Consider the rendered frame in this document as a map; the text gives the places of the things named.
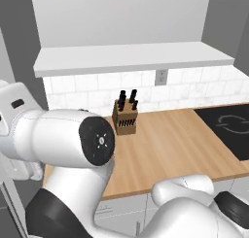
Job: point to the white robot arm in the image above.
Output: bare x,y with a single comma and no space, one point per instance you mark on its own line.
61,138

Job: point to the white base cabinet door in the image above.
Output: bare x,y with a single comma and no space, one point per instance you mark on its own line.
120,225
149,212

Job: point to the grey wall socket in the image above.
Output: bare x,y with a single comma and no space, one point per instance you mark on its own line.
161,77

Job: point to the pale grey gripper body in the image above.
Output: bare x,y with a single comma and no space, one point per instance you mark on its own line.
20,168

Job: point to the wooden knife block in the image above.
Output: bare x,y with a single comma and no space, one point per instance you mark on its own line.
125,122

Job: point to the black hob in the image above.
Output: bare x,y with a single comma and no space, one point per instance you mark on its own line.
227,128

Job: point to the white drawer front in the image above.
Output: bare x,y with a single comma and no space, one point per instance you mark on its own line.
129,204
235,185

